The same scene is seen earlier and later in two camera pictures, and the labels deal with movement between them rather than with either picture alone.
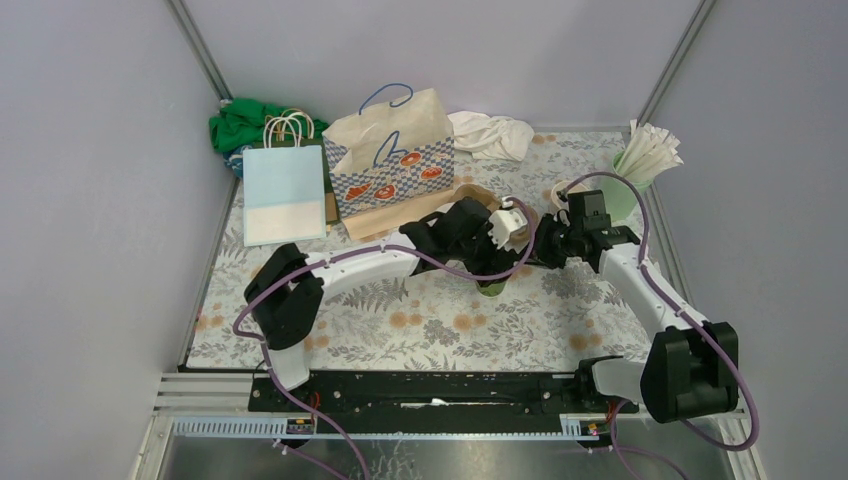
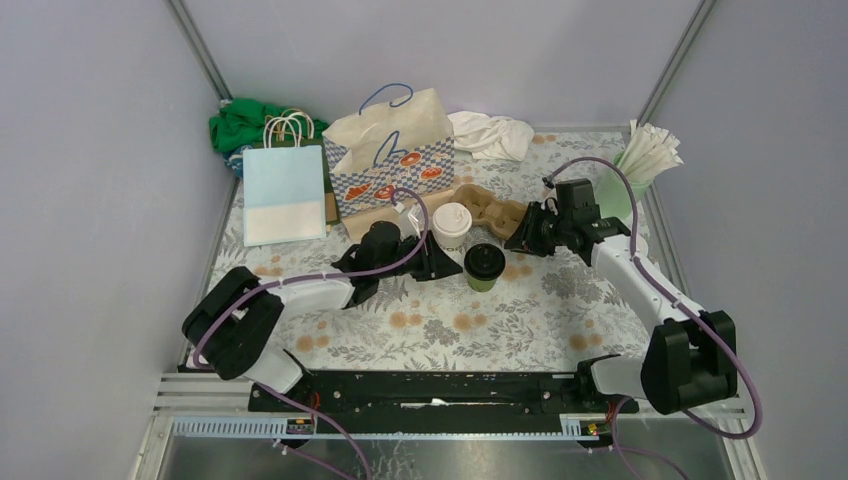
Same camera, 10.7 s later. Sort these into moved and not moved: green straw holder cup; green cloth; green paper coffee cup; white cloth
Moved: green paper coffee cup
Not moved: white cloth; green straw holder cup; green cloth
